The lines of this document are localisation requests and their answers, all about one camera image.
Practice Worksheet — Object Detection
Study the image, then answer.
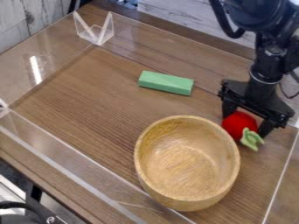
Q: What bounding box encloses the clear acrylic tray wall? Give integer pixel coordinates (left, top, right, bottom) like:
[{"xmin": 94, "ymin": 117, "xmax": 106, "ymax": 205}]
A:
[{"xmin": 0, "ymin": 99, "xmax": 195, "ymax": 224}]

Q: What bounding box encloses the red plush strawberry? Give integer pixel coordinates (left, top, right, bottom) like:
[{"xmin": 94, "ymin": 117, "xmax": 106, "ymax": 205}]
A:
[{"xmin": 222, "ymin": 111, "xmax": 265, "ymax": 151}]

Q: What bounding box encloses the black metal table bracket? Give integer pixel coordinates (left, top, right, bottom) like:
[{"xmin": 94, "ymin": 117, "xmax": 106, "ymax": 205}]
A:
[{"xmin": 26, "ymin": 185, "xmax": 69, "ymax": 224}]

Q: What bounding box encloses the wooden bowl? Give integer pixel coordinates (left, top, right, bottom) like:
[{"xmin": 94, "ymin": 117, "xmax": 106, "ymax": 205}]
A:
[{"xmin": 135, "ymin": 115, "xmax": 241, "ymax": 212}]

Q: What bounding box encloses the green rectangular block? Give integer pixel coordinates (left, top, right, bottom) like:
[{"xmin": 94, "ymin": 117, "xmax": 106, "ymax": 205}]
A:
[{"xmin": 138, "ymin": 71, "xmax": 194, "ymax": 95}]

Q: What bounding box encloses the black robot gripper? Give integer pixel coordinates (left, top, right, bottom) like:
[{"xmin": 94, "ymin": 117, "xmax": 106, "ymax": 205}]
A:
[{"xmin": 219, "ymin": 77, "xmax": 296, "ymax": 138}]

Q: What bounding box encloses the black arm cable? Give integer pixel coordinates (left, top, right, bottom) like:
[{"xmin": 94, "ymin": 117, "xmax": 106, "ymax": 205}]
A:
[{"xmin": 209, "ymin": 0, "xmax": 249, "ymax": 39}]

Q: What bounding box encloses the clear acrylic corner bracket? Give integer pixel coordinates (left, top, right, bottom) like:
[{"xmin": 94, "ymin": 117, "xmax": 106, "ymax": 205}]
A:
[{"xmin": 73, "ymin": 11, "xmax": 115, "ymax": 46}]

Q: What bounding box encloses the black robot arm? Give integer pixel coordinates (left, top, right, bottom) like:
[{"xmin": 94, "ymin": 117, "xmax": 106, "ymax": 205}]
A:
[{"xmin": 215, "ymin": 0, "xmax": 299, "ymax": 137}]

